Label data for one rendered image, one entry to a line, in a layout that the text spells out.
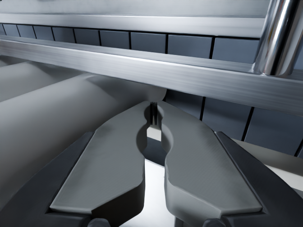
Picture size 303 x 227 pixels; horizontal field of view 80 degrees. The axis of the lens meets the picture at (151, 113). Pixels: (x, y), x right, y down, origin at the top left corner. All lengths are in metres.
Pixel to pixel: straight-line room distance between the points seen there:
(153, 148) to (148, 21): 0.16
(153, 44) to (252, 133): 0.11
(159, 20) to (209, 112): 0.09
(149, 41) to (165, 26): 0.02
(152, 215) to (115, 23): 0.28
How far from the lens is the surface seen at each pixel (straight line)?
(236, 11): 0.20
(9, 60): 0.20
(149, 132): 0.16
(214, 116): 0.17
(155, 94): 0.15
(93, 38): 0.22
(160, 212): 0.31
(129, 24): 0.19
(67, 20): 0.25
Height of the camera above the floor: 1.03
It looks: 49 degrees down
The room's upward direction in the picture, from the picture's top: 131 degrees counter-clockwise
